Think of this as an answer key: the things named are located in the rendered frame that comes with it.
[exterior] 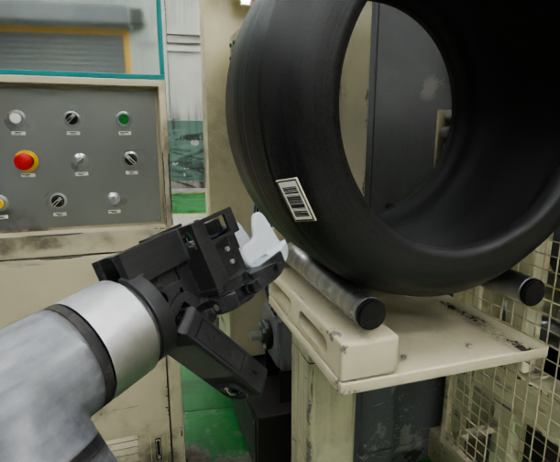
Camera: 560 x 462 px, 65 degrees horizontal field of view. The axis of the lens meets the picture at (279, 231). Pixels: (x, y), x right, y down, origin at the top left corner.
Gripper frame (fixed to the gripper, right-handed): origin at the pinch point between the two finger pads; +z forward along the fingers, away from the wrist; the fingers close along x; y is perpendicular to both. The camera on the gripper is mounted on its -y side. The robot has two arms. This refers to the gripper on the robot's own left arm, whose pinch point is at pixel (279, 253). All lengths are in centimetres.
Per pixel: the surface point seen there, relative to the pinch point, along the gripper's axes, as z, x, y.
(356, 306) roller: 11.7, 0.0, -12.5
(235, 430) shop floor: 66, 103, -81
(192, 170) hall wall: 650, 638, 63
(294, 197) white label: 7.7, 0.5, 4.6
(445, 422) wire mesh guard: 64, 17, -72
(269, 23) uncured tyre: 10.9, -2.7, 25.0
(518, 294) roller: 32.2, -15.8, -22.7
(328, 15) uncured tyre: 12.1, -9.5, 22.6
